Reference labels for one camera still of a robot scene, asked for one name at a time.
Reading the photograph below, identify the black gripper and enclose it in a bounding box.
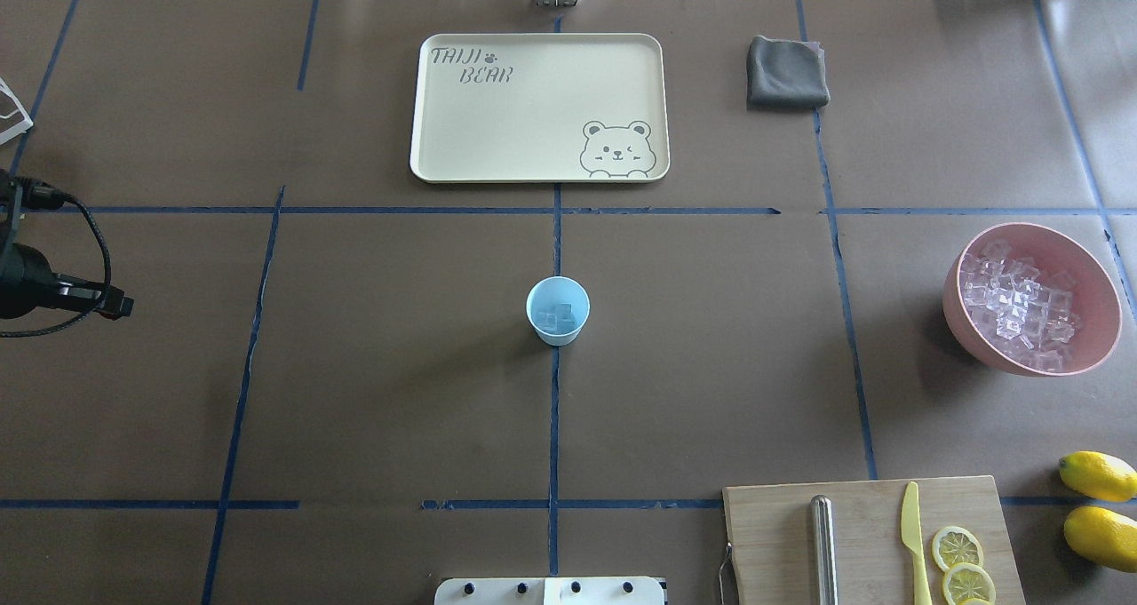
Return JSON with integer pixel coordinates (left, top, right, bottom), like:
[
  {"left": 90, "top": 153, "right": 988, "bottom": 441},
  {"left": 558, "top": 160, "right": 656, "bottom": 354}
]
[{"left": 1, "top": 243, "right": 134, "bottom": 320}]

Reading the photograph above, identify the clear ice cube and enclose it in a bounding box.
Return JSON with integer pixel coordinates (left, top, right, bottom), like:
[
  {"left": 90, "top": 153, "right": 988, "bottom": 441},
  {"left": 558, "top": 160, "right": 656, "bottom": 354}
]
[
  {"left": 533, "top": 309, "right": 561, "bottom": 335},
  {"left": 551, "top": 304, "right": 576, "bottom": 334}
]

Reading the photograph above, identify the light blue plastic cup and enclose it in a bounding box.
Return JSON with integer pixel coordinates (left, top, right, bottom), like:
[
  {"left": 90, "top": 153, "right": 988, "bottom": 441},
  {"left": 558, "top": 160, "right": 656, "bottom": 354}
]
[{"left": 525, "top": 276, "right": 592, "bottom": 346}]

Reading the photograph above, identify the pile of clear ice cubes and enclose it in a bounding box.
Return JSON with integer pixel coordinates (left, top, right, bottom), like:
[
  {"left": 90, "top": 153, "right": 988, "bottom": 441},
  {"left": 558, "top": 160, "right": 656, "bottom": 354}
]
[{"left": 958, "top": 238, "right": 1084, "bottom": 373}]

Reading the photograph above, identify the cream bear serving tray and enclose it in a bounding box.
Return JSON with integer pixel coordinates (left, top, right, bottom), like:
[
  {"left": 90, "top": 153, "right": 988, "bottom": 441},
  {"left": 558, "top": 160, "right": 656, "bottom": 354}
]
[{"left": 409, "top": 33, "right": 671, "bottom": 184}]

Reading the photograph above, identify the wooden cutting board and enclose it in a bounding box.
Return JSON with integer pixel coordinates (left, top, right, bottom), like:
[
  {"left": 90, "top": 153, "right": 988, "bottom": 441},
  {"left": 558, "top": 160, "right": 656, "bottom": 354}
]
[{"left": 723, "top": 475, "right": 1026, "bottom": 604}]

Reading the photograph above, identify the folded grey cloth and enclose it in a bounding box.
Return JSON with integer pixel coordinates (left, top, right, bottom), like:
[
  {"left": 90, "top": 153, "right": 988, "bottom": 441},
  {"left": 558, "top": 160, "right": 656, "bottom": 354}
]
[{"left": 746, "top": 36, "right": 831, "bottom": 110}]

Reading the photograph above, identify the yellow plastic knife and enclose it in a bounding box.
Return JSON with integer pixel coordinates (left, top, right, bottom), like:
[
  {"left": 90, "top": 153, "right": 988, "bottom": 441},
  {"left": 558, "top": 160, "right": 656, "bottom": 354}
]
[{"left": 899, "top": 481, "right": 933, "bottom": 605}]

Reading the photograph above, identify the lemon slice upper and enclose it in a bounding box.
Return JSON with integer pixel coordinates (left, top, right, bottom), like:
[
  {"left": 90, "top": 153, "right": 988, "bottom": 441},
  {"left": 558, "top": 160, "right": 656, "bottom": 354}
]
[{"left": 930, "top": 525, "right": 984, "bottom": 573}]

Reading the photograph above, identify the lemon slice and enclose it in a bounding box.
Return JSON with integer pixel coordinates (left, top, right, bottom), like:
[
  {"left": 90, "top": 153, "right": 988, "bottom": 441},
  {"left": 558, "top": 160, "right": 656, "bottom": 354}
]
[
  {"left": 941, "top": 563, "right": 998, "bottom": 604},
  {"left": 930, "top": 525, "right": 984, "bottom": 573}
]

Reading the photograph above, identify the lemon slice lower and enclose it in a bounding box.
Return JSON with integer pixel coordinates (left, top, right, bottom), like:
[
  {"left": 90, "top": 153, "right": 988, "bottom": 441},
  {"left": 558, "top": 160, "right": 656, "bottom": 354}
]
[{"left": 941, "top": 563, "right": 998, "bottom": 604}]

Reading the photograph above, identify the pink bowl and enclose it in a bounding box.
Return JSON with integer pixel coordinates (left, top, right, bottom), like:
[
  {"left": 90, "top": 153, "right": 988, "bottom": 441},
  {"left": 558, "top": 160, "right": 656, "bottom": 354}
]
[{"left": 941, "top": 221, "right": 1129, "bottom": 378}]

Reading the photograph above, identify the whole lemon upper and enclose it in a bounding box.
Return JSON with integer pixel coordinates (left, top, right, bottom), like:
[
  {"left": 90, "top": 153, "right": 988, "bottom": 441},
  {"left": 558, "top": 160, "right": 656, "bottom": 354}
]
[{"left": 1057, "top": 450, "right": 1136, "bottom": 503}]

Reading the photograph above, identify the whole lemon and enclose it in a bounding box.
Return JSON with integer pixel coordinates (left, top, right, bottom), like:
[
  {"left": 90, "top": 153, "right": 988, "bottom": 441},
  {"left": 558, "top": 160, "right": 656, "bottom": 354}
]
[
  {"left": 1062, "top": 506, "right": 1136, "bottom": 573},
  {"left": 1057, "top": 450, "right": 1136, "bottom": 503}
]

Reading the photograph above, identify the whole lemon lower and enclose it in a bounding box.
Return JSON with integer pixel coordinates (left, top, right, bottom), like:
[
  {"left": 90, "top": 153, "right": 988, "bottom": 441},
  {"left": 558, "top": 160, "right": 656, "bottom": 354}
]
[{"left": 1062, "top": 506, "right": 1136, "bottom": 573}]

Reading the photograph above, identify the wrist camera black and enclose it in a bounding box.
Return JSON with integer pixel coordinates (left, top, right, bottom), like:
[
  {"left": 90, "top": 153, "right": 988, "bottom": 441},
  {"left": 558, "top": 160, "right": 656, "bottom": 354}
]
[{"left": 1, "top": 171, "right": 69, "bottom": 251}]

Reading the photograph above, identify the white wire cup rack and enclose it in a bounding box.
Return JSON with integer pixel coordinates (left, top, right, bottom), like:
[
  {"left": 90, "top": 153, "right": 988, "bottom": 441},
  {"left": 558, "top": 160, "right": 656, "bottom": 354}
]
[{"left": 0, "top": 78, "right": 34, "bottom": 146}]

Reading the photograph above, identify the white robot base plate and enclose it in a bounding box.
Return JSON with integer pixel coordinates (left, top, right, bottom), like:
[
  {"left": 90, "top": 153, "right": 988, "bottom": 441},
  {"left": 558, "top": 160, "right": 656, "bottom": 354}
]
[{"left": 433, "top": 575, "right": 669, "bottom": 604}]

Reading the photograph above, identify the metal handled knife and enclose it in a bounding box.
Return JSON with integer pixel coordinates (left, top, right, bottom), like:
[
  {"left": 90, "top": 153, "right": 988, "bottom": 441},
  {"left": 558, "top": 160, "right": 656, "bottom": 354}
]
[{"left": 810, "top": 495, "right": 839, "bottom": 604}]

